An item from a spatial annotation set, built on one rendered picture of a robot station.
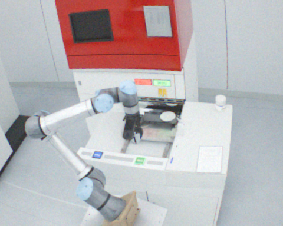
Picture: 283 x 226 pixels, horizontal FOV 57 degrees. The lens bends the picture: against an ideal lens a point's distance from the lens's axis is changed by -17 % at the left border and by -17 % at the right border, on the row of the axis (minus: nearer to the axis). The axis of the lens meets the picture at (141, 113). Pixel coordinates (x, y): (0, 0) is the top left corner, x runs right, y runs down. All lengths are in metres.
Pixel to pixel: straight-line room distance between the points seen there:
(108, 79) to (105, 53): 0.24
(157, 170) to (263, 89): 2.41
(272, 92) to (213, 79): 0.85
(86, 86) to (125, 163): 0.79
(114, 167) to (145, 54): 0.71
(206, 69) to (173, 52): 1.83
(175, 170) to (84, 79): 1.01
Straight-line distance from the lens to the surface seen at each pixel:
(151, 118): 2.07
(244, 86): 3.75
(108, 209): 1.45
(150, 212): 1.64
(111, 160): 1.75
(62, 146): 1.52
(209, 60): 3.59
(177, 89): 2.05
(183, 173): 1.64
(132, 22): 1.82
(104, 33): 1.93
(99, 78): 2.18
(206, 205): 1.87
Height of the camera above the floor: 2.19
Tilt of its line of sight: 37 degrees down
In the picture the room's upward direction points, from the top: 9 degrees counter-clockwise
